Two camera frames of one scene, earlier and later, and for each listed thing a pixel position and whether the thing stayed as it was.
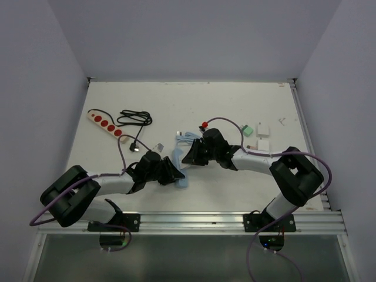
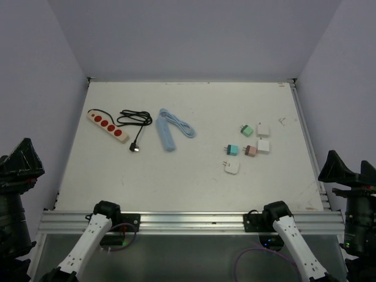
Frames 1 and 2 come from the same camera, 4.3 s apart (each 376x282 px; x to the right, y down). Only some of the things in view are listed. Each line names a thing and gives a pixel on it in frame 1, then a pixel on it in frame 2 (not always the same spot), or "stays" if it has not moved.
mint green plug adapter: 247,130 stays
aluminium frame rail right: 323,195 stays
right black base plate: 255,222 stays
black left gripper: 174,173 → 18,172
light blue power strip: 183,144 → 165,131
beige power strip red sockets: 108,126 stays
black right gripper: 193,157 → 334,168
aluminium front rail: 204,222 stays
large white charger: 262,130 stays
